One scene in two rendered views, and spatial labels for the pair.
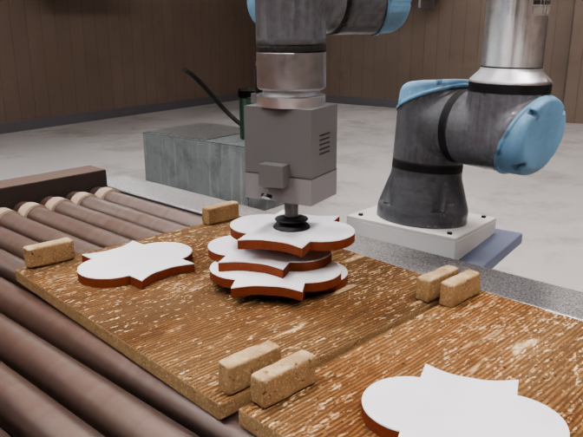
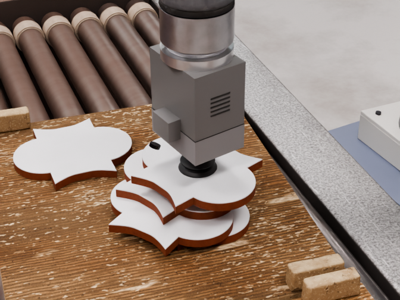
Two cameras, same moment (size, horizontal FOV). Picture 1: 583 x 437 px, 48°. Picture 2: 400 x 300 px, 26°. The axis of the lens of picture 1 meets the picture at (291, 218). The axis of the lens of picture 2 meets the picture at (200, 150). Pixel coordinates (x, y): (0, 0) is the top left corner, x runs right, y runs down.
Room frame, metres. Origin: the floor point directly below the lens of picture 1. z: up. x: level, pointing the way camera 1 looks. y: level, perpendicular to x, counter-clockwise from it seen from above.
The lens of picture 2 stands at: (0.02, -0.35, 1.55)
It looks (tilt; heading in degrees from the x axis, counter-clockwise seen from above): 34 degrees down; 26
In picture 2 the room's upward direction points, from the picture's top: straight up
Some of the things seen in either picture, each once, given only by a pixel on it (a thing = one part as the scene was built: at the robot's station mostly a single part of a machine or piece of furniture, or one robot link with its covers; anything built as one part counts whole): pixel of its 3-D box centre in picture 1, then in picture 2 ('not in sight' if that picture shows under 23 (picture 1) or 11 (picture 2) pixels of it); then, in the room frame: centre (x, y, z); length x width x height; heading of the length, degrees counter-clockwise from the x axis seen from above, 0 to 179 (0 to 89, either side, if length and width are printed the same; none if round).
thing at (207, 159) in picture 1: (213, 133); not in sight; (4.66, 0.55, 0.48); 1.00 x 0.80 x 0.96; 53
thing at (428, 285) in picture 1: (437, 283); (315, 272); (0.68, -0.16, 0.95); 0.06 x 0.02 x 0.03; 133
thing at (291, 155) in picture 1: (284, 146); (186, 94); (0.72, 0.01, 1.09); 0.10 x 0.09 x 0.16; 151
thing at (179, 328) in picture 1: (232, 283); (143, 202); (0.73, 0.07, 0.93); 0.41 x 0.35 x 0.02; 43
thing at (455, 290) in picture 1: (460, 287); (331, 286); (0.66, -0.18, 0.95); 0.06 x 0.02 x 0.03; 135
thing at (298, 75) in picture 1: (288, 73); (194, 22); (0.73, 0.00, 1.17); 0.08 x 0.08 x 0.05
